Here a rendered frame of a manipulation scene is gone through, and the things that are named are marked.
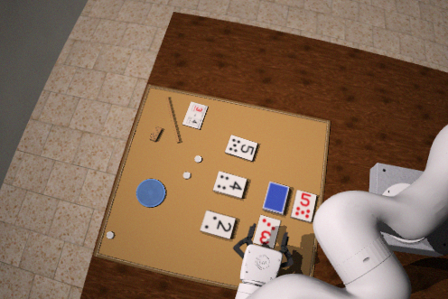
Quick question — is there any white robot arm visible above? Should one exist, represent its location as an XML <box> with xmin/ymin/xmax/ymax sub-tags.
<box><xmin>235</xmin><ymin>125</ymin><xmax>448</xmax><ymax>299</ymax></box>

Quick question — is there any white playing card with red pips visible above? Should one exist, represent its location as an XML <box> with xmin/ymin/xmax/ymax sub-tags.
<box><xmin>291</xmin><ymin>190</ymin><xmax>317</xmax><ymax>222</ymax></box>

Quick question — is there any tan card cloth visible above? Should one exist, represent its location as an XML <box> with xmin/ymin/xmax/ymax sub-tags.
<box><xmin>94</xmin><ymin>84</ymin><xmax>331</xmax><ymax>290</ymax></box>
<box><xmin>98</xmin><ymin>88</ymin><xmax>327</xmax><ymax>286</ymax></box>

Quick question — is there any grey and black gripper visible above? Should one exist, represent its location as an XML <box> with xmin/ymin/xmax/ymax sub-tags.
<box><xmin>233</xmin><ymin>223</ymin><xmax>294</xmax><ymax>285</ymax></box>

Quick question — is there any blue round disc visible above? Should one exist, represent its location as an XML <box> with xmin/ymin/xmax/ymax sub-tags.
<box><xmin>136</xmin><ymin>179</ymin><xmax>165</xmax><ymax>208</ymax></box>

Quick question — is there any blue playing card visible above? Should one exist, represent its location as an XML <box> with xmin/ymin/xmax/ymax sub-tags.
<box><xmin>262</xmin><ymin>182</ymin><xmax>289</xmax><ymax>214</ymax></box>
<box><xmin>253</xmin><ymin>215</ymin><xmax>281</xmax><ymax>248</ymax></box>

